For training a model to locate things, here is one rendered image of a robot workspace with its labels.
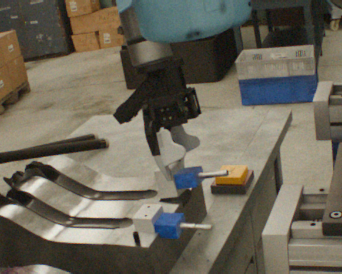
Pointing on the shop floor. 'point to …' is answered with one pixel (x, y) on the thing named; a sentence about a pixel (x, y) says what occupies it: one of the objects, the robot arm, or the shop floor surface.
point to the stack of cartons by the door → (93, 26)
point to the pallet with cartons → (5, 72)
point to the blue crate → (278, 90)
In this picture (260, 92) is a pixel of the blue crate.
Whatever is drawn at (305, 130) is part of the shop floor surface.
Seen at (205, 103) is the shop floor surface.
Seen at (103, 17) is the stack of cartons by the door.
